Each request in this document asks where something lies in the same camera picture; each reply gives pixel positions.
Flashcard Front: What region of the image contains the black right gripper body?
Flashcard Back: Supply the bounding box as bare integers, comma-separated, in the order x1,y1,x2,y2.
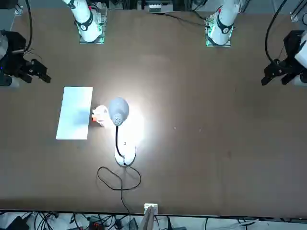
1,30,31,77

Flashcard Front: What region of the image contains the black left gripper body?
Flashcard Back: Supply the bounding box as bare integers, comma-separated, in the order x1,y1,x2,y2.
284,30,307,64

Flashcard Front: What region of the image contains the white desk lamp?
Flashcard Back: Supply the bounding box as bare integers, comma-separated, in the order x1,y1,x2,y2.
108,97,138,166

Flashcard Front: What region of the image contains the white paper sheet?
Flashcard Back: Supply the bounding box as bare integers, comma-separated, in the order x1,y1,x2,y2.
55,86,94,140

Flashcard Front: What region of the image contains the small white bottle, orange label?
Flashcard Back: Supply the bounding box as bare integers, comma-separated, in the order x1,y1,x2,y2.
92,104,113,127

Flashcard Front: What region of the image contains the white power strip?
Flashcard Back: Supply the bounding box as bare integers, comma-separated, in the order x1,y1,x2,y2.
145,0,164,12

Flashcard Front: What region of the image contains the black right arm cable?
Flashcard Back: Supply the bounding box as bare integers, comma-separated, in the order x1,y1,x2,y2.
23,0,34,55

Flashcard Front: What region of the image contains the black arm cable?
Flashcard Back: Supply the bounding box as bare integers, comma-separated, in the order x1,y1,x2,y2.
264,0,288,64
23,0,34,55

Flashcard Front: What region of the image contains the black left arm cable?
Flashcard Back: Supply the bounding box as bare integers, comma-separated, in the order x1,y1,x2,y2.
264,0,288,64

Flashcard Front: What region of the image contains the thin black table cable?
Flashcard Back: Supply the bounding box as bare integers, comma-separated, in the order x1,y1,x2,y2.
153,11,212,27

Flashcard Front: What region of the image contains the black lamp power cable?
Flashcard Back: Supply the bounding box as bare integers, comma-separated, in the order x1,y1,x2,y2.
96,162,142,214

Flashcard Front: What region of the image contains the aluminium profile post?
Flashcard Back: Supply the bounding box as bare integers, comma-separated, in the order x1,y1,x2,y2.
140,203,159,230

